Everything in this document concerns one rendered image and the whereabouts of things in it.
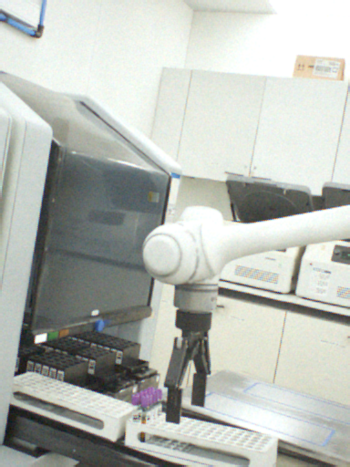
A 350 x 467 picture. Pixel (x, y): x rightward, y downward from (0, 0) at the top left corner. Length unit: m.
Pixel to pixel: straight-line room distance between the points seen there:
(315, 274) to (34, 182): 2.44
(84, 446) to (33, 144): 0.63
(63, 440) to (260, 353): 2.38
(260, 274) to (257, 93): 1.16
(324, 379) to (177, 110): 1.94
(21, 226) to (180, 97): 2.98
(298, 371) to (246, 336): 0.35
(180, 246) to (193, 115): 3.13
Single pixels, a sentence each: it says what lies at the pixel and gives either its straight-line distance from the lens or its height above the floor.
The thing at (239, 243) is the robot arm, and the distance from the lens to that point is 1.07.
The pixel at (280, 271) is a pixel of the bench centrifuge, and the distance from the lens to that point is 3.57.
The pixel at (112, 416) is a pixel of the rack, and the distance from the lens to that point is 1.35.
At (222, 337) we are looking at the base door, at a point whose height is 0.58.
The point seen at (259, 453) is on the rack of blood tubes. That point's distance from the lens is 1.24.
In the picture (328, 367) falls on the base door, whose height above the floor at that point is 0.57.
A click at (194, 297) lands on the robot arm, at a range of 1.23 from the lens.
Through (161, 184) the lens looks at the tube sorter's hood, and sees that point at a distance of 1.83.
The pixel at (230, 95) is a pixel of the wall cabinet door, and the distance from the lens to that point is 4.07.
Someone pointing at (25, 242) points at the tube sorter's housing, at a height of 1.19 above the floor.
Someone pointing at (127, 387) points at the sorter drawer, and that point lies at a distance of 1.73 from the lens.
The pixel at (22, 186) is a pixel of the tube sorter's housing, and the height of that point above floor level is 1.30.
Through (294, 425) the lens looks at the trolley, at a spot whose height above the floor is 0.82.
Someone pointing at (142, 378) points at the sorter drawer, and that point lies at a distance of 1.82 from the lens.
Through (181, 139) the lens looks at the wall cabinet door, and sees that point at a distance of 4.14.
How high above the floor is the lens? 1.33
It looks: 3 degrees down
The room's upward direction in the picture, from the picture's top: 10 degrees clockwise
